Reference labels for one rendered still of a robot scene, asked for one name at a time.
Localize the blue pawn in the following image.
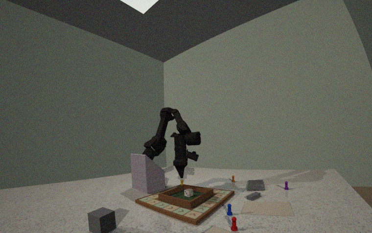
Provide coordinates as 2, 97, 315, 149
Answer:
227, 204, 232, 216

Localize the white die with black pips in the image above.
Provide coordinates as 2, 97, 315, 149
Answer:
184, 189, 193, 197

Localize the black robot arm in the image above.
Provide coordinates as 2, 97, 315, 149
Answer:
142, 107, 201, 161

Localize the red pawn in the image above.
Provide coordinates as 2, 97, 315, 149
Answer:
231, 217, 237, 231

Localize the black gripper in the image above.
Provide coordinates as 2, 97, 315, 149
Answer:
173, 145, 187, 178

